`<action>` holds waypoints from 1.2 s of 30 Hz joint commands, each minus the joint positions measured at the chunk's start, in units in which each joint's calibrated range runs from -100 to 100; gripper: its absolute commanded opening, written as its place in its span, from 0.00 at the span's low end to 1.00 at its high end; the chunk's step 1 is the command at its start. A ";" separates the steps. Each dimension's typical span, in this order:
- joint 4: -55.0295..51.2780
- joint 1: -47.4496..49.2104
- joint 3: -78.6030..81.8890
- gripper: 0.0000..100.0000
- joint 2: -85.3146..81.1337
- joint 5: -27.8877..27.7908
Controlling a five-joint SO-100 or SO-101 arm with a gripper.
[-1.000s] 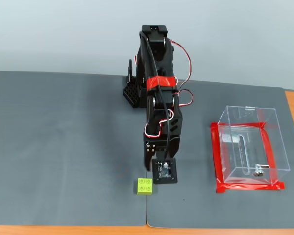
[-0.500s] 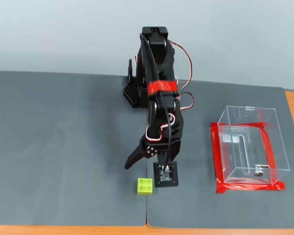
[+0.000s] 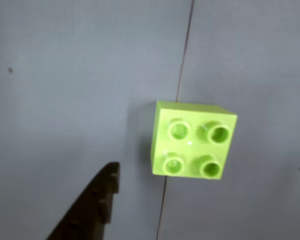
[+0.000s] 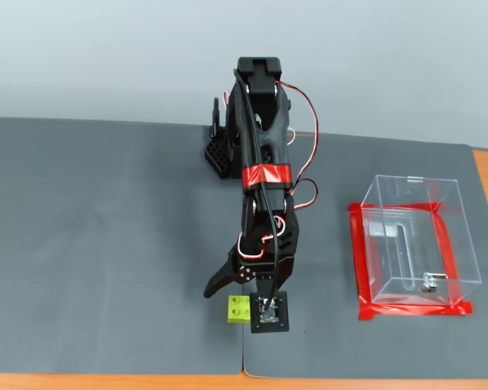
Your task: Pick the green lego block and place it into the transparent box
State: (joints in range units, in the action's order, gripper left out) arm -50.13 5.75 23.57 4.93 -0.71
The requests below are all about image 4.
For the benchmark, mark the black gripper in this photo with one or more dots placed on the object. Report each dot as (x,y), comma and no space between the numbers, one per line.
(244,274)

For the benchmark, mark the green lego block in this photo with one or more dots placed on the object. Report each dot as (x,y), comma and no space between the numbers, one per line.
(236,310)

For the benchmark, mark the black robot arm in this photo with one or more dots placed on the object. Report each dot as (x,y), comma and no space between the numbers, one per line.
(268,134)

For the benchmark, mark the transparent acrylic box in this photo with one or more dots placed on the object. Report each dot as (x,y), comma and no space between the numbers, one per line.
(415,243)

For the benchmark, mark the gray table mat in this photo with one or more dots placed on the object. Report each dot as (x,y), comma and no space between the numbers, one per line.
(105,243)
(329,345)

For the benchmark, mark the red tape band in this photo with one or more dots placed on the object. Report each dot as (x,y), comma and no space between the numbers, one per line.
(266,175)

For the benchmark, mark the red tape strip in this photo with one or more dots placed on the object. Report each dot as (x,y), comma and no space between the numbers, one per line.
(394,206)
(447,252)
(410,312)
(360,260)

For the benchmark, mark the silver metal latch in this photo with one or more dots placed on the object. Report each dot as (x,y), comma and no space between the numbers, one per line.
(429,287)

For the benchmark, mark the black square wrist camera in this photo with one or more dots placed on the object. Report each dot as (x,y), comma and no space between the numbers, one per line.
(282,325)

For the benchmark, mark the black perforated mount block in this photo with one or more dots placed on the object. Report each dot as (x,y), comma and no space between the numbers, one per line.
(215,156)

